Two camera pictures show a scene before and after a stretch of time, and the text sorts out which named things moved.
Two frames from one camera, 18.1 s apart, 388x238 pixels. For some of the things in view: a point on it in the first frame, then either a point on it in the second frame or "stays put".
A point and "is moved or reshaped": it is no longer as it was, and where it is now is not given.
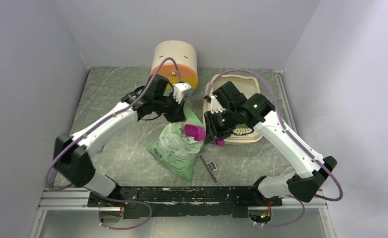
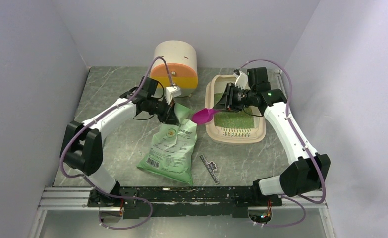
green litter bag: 175,148 is moved or reshaped
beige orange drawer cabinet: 185,53 stays put
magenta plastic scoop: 198,133 -> 203,115
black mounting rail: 223,202 stays put
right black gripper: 211,126 -> 227,101
